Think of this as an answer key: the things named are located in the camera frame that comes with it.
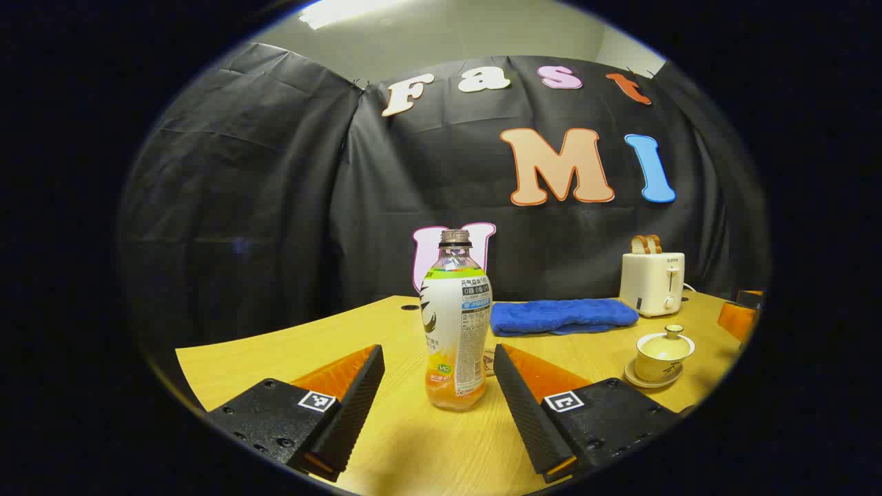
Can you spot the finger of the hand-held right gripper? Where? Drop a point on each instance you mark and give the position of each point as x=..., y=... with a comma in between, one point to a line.
x=736, y=320

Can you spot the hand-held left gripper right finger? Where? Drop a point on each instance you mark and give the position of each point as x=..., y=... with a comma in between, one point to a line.
x=524, y=406

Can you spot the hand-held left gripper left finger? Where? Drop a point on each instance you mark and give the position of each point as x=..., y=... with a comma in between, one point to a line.
x=358, y=403

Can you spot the round cork coaster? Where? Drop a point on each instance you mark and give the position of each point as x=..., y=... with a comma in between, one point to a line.
x=490, y=363

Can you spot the cream teacup lid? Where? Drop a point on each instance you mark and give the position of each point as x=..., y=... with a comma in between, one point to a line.
x=665, y=344

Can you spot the cream ceramic teacup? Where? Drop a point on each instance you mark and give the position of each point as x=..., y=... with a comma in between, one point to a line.
x=651, y=372

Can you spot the clear labelled water bottle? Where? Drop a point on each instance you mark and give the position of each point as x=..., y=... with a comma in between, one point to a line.
x=455, y=324

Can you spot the cream toaster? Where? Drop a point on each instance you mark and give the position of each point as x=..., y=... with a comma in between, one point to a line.
x=648, y=282

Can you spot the blue folded towel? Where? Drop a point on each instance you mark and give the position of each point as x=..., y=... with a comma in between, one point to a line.
x=558, y=315

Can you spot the toast bread slice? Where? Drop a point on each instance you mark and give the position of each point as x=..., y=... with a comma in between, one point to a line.
x=654, y=244
x=639, y=245

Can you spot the cream ceramic saucer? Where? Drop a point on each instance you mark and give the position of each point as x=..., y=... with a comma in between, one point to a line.
x=632, y=377

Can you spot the black backdrop cloth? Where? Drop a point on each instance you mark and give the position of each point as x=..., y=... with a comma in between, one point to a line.
x=275, y=207

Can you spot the ceiling light panel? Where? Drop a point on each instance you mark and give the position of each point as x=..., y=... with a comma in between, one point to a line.
x=344, y=10

